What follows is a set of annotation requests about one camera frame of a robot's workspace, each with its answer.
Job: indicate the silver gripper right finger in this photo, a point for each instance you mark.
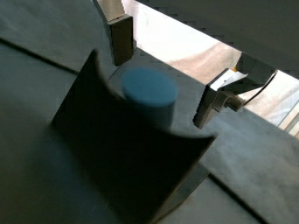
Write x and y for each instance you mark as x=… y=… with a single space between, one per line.
x=233 y=88

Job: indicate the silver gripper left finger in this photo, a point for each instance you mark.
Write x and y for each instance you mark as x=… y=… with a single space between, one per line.
x=118 y=24

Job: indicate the light blue oval cylinder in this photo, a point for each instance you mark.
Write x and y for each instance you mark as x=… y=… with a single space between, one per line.
x=151 y=91

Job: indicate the black curved fixture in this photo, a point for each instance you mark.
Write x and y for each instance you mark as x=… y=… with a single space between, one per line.
x=136 y=162

